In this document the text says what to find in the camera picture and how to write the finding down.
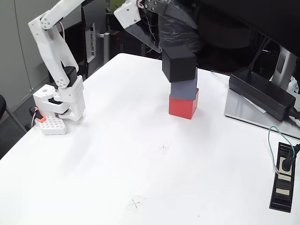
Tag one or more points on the green perforated panel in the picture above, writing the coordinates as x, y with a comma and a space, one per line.
114, 4

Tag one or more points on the orange connector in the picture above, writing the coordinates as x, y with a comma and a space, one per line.
40, 117

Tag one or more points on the white perforated table clamp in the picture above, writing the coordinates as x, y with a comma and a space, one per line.
52, 126

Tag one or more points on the black monitor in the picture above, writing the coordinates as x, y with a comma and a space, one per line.
257, 14

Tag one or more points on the grey cube block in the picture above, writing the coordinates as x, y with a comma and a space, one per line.
184, 90

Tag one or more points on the black chair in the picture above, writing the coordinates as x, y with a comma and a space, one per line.
2, 105

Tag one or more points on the black power adapter brick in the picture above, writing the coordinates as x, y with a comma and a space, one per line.
260, 91

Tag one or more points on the red cube block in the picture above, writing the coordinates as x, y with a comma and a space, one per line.
181, 107

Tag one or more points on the crumpled white paper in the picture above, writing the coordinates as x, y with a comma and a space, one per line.
294, 85

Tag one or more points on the black computer case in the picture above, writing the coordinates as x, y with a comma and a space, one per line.
117, 44

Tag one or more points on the black power strip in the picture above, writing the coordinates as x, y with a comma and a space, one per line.
282, 187

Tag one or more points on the silver monitor base plate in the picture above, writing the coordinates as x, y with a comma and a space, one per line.
241, 110

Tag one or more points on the silver monitor stand neck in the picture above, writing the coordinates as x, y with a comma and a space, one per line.
282, 65

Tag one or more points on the black power plug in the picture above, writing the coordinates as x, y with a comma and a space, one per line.
286, 162

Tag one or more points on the clear tape with X mark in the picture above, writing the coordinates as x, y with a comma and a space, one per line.
164, 147
136, 202

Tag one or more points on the black cube block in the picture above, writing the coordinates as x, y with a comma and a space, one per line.
179, 64

